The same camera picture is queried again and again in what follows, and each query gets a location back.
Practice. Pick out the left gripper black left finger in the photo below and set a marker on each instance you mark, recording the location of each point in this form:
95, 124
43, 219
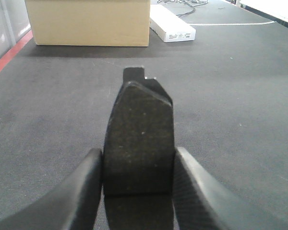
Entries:
71, 205

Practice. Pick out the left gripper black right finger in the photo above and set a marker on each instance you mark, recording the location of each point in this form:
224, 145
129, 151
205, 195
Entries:
201, 202

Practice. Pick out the grey brake pad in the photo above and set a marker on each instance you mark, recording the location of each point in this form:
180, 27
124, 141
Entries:
138, 157

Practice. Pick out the black conveyor belt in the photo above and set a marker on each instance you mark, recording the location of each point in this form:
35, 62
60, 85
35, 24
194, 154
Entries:
229, 89

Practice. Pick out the white flat cardboard box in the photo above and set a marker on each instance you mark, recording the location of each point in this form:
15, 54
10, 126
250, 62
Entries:
168, 26

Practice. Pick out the large brown cardboard box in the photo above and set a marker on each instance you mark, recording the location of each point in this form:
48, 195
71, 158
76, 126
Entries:
89, 22

